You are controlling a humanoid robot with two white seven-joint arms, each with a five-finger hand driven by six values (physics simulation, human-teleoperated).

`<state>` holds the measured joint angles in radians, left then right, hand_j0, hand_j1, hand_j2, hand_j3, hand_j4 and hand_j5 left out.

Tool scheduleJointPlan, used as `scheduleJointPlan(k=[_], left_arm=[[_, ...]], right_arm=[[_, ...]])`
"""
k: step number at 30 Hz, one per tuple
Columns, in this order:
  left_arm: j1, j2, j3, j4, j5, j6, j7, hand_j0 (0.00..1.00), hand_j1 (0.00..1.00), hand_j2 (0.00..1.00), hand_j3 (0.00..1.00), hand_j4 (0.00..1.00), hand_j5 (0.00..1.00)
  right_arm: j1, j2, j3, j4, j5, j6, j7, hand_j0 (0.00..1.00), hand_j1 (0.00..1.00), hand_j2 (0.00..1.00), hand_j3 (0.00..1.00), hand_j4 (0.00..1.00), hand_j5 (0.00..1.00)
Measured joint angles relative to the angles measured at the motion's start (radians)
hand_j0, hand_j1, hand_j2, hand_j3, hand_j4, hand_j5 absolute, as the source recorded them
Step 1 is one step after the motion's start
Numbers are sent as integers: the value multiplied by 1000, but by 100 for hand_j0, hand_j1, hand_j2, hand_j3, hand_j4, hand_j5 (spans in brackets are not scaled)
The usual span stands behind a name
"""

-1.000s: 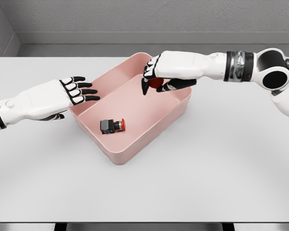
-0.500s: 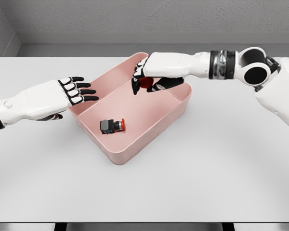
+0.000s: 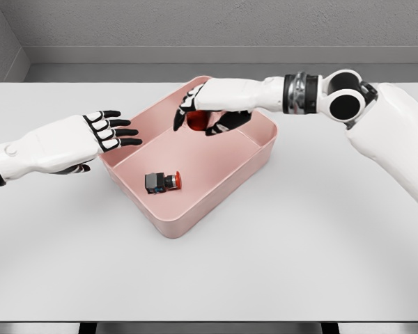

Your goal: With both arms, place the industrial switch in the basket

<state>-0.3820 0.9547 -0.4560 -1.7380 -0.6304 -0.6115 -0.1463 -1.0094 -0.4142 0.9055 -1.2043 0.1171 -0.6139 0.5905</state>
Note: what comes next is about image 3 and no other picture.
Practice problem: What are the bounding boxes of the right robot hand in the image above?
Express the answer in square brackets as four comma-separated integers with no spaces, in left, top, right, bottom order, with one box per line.
[173,77,262,137]

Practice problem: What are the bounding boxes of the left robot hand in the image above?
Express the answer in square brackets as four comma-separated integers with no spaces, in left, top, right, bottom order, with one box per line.
[22,110,144,175]

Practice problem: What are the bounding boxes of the red-capped industrial switch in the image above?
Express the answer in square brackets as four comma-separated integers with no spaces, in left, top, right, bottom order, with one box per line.
[185,110,210,132]

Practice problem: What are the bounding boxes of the pink plastic basket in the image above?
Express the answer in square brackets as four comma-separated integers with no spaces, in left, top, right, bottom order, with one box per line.
[98,75,278,239]

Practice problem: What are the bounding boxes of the grey industrial switch red button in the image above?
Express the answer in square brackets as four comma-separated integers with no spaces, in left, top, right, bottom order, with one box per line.
[144,170,182,196]

